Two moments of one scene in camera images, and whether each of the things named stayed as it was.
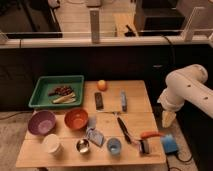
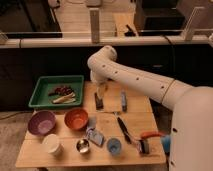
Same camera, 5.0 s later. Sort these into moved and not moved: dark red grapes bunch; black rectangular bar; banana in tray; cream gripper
Moved: cream gripper
Not moved: dark red grapes bunch; black rectangular bar; banana in tray
